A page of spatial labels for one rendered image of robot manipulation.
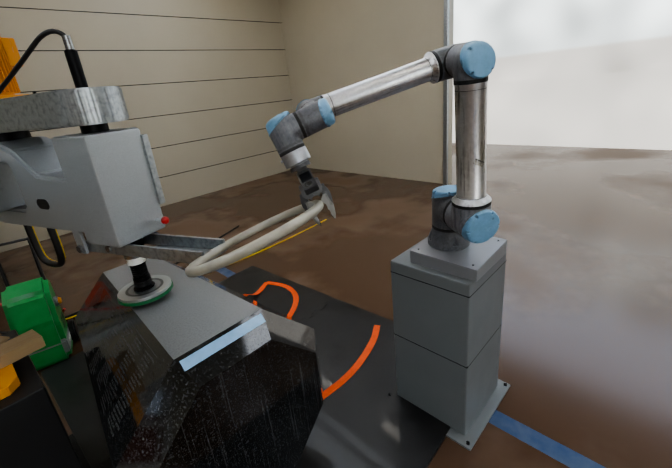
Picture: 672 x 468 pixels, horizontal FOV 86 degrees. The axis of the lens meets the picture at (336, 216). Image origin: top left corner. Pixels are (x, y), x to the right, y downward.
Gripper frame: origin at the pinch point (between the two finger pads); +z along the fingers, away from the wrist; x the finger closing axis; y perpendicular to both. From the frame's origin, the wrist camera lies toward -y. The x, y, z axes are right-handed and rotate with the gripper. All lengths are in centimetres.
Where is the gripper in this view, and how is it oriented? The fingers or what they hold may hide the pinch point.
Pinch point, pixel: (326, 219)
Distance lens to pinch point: 120.4
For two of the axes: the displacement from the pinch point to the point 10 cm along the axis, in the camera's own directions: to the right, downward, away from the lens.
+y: -0.6, -1.4, 9.9
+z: 4.4, 8.9, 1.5
